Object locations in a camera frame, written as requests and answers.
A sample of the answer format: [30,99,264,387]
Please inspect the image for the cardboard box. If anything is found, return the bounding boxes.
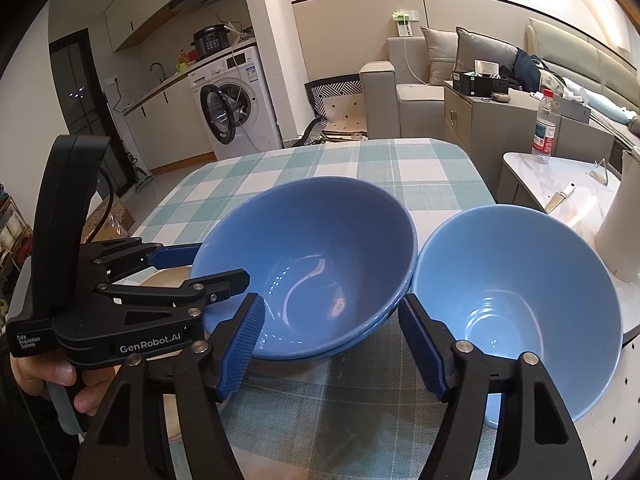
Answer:
[81,193,134,243]

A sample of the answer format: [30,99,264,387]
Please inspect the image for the black tray box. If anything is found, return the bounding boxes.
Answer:
[451,72,509,98]

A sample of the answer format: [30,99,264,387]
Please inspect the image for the kitchen counter cabinets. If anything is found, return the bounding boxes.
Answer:
[125,76,214,172]

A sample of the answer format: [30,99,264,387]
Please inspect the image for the clear water bottle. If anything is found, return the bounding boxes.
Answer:
[532,89,559,160]

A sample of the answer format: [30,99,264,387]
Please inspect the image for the cream plate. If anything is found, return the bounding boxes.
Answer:
[141,266,191,443]

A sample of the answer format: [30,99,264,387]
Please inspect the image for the person's left hand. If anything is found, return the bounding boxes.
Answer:
[10,352,116,416]

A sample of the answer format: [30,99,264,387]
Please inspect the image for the left grey cushion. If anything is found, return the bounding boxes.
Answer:
[421,26,458,86]

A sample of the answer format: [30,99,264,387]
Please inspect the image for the white washing machine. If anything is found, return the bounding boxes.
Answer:
[188,44,283,160]

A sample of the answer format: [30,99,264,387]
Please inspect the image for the white electric kettle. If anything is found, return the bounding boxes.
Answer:
[594,146,640,283]

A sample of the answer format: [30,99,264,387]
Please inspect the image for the teal plaid tablecloth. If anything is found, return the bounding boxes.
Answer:
[138,138,492,479]

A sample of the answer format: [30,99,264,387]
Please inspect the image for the grey cushion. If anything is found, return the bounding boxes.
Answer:
[421,26,458,86]
[454,27,518,76]

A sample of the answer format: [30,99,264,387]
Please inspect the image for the shoe rack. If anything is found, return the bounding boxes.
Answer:
[0,186,32,297]

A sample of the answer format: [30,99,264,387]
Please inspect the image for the patterned folded playpen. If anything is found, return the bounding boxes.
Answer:
[293,74,368,148]

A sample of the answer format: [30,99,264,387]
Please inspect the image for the light blue bowl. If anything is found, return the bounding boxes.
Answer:
[411,205,623,420]

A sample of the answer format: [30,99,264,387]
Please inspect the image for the grey sofa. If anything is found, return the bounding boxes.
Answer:
[359,36,445,140]

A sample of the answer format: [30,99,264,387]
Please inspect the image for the dark blue bowl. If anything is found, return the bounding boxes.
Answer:
[191,177,418,361]

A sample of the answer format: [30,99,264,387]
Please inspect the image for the black pressure cooker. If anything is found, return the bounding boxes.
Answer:
[192,24,230,61]

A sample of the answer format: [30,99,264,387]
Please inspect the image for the beige side cabinet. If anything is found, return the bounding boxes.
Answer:
[444,81,614,196]

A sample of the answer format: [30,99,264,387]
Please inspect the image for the white small side table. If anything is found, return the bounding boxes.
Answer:
[498,153,639,346]

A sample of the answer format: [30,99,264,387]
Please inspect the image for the right grey cushion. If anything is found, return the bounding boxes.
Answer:
[454,27,518,76]

